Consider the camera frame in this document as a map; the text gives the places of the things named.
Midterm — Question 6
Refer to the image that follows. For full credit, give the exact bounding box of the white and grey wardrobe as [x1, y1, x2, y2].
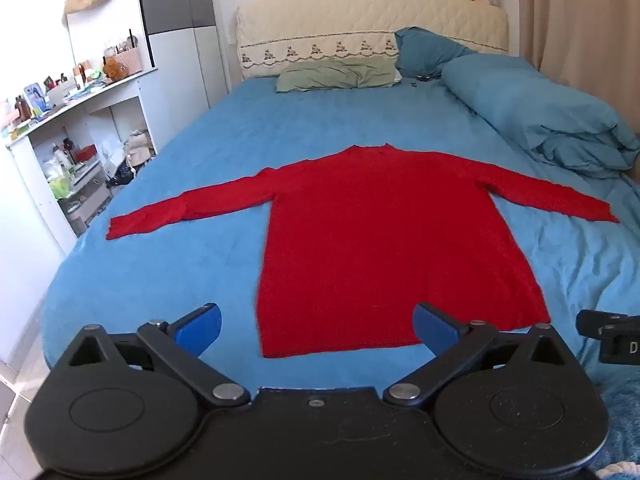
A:
[136, 0, 227, 153]

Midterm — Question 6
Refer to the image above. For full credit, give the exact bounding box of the brown teddy bear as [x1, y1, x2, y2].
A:
[102, 55, 129, 83]

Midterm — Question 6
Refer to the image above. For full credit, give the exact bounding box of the blue rolled duvet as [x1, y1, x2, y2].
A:
[442, 55, 640, 181]

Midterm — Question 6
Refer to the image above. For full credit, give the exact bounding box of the beige curtain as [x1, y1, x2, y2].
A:
[515, 0, 640, 128]

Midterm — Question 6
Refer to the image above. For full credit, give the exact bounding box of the blue photo frame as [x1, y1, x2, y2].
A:
[23, 82, 49, 111]

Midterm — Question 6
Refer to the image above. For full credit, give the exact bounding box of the red knit sweater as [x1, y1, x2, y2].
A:
[106, 144, 621, 359]

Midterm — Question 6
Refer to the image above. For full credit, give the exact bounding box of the beige quilted headboard cover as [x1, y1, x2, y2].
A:
[235, 0, 511, 81]

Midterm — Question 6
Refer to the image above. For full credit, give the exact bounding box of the black bag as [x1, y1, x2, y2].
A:
[107, 161, 137, 187]

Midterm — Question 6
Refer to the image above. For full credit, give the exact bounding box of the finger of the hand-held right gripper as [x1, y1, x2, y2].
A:
[576, 310, 640, 335]

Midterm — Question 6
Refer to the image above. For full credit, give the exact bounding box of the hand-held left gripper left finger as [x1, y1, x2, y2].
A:
[52, 303, 251, 408]

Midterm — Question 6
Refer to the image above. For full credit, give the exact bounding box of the green pillow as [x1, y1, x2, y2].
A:
[276, 56, 399, 94]

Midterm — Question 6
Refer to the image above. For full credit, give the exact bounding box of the pink storage basket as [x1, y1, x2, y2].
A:
[116, 47, 144, 74]

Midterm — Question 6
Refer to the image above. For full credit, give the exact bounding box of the teal pillow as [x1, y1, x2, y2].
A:
[394, 26, 482, 80]

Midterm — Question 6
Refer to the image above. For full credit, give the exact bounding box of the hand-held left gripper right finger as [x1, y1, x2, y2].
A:
[382, 302, 583, 408]

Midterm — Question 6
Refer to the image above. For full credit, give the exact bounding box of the white desk with shelves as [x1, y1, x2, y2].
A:
[0, 66, 162, 257]

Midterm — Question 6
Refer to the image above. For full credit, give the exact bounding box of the white cloth bag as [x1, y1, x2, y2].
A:
[122, 129, 156, 167]

